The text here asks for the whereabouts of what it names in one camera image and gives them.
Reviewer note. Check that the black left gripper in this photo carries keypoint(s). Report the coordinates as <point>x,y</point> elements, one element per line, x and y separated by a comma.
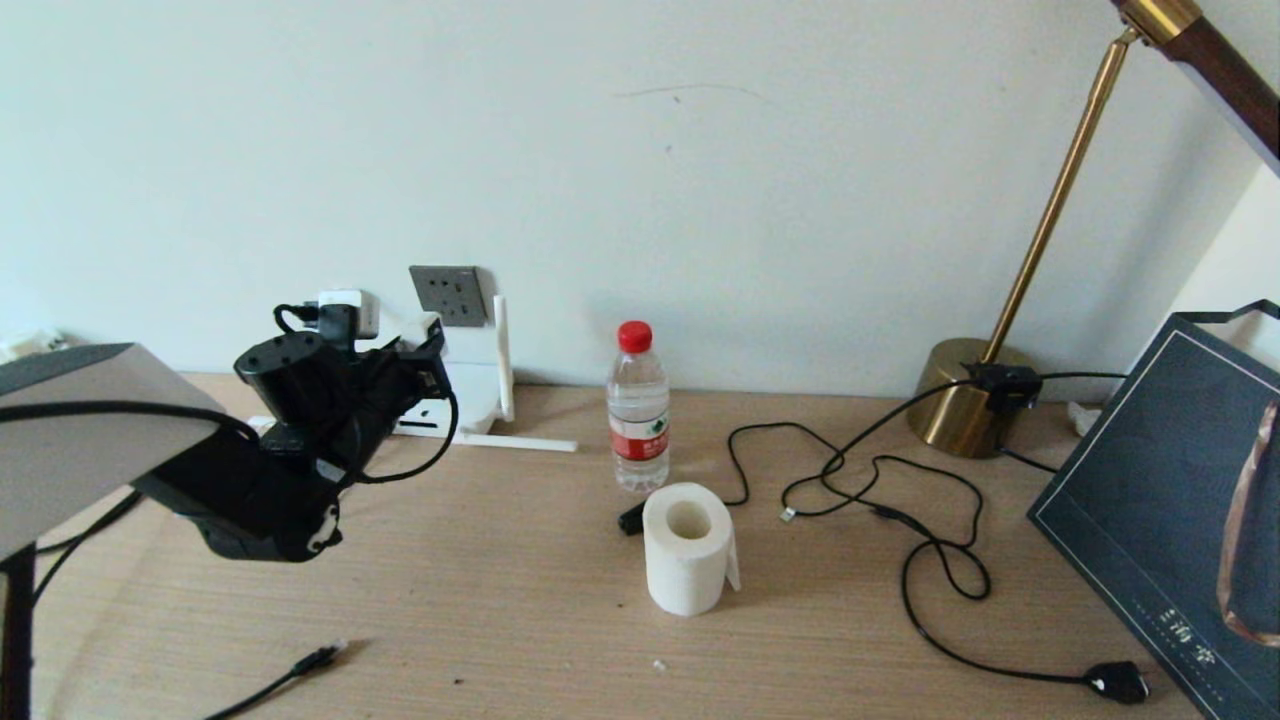
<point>385,385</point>

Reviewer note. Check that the white power adapter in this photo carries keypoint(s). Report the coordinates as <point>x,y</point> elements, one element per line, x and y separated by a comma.
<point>422,328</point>

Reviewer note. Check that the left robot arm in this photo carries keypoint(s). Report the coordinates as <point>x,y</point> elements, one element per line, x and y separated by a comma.
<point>100,440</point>

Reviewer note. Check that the white router with antennas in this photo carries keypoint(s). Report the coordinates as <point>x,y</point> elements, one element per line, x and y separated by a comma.
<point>475,390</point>

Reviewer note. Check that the clear water bottle red cap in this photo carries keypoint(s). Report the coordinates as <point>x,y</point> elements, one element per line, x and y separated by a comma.
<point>638,400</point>

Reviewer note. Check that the white toilet paper roll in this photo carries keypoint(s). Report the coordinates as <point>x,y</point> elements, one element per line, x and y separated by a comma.
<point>685,570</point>

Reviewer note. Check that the clear plastic wrapper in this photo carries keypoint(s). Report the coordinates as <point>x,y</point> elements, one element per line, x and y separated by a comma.
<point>30,345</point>

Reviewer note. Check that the brass desk lamp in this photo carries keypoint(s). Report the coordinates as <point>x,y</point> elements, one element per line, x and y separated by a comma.
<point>960,408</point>

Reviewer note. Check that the black adapter on lamp base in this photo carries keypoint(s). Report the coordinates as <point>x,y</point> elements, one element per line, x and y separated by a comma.
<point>1002,384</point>

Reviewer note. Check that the small white object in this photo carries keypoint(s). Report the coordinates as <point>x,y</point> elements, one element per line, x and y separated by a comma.
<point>1082,417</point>

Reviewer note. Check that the dark blue paper gift bag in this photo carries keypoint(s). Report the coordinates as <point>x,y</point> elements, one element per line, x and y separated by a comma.
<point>1150,500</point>

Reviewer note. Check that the grey wall socket plate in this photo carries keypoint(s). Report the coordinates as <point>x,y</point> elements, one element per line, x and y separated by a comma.
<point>455,295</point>

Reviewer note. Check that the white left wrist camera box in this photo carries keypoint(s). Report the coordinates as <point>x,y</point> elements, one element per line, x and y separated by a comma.
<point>350,310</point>

